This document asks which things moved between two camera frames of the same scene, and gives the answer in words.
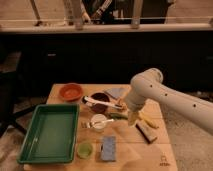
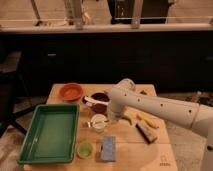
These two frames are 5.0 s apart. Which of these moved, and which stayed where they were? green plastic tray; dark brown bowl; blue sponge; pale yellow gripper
Moved: pale yellow gripper
Stayed: blue sponge; dark brown bowl; green plastic tray
